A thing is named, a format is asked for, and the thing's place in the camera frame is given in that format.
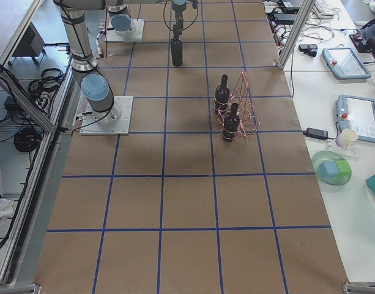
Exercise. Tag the black wine bottle being moved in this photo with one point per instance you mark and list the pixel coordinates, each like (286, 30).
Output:
(176, 51)

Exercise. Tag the near teach pendant tablet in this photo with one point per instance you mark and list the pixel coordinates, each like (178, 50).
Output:
(358, 114)

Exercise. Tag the black power brick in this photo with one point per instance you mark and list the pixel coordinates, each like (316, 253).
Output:
(316, 133)

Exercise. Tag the copper wire wine rack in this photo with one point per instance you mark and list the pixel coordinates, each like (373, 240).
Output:
(249, 123)

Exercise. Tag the far teach pendant tablet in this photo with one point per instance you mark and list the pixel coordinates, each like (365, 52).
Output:
(345, 63)

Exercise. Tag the blue foam cube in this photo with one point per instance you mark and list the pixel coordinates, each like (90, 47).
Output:
(326, 170)

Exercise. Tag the black wine bottle in rack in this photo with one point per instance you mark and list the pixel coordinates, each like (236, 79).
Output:
(230, 124)

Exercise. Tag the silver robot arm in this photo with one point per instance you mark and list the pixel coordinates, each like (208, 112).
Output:
(120, 19)
(93, 84)

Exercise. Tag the green foam cube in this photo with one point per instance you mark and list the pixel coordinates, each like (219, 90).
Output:
(341, 167)

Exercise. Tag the black wine bottle rack end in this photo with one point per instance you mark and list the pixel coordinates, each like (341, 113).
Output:
(222, 93)

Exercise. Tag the green plastic bowl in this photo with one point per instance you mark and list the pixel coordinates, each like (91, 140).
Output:
(323, 156)

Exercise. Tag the teach pendant tablet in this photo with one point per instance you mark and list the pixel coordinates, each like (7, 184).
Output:
(345, 63)
(358, 114)

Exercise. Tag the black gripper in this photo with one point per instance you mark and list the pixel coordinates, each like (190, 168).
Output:
(178, 22)

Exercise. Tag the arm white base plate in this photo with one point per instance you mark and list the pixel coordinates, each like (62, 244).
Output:
(117, 121)
(135, 36)

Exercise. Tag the white paper cup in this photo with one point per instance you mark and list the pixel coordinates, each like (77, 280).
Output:
(346, 137)

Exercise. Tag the aluminium frame post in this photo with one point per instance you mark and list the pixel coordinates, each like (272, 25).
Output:
(298, 25)

